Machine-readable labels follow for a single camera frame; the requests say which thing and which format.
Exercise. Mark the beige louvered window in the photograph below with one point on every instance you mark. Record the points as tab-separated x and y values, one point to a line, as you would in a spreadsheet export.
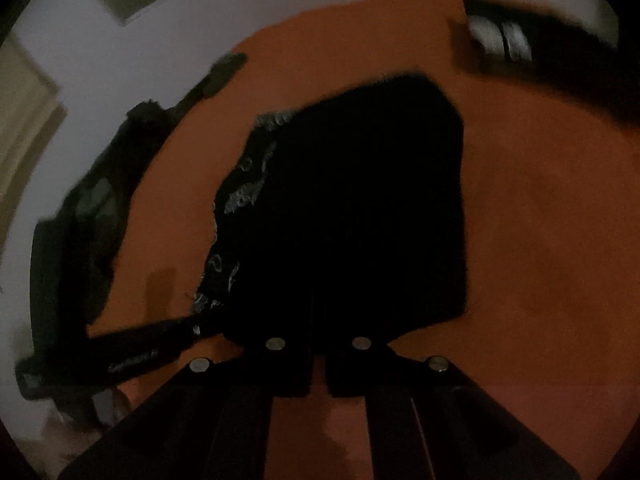
20	135

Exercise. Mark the orange bed blanket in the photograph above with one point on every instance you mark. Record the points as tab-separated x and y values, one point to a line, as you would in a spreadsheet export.
540	235

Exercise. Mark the black paisley garment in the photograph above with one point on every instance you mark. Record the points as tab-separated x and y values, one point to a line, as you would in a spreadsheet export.
360	210

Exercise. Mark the folded black printed t-shirt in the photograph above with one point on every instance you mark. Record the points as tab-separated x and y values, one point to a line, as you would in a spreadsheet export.
575	60

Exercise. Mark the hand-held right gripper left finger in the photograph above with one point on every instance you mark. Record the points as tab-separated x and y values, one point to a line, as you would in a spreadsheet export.
225	410

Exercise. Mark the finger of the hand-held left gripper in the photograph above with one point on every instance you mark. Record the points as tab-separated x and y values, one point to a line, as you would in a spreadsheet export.
207	325

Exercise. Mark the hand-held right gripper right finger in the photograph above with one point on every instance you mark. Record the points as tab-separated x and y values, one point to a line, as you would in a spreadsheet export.
425	410

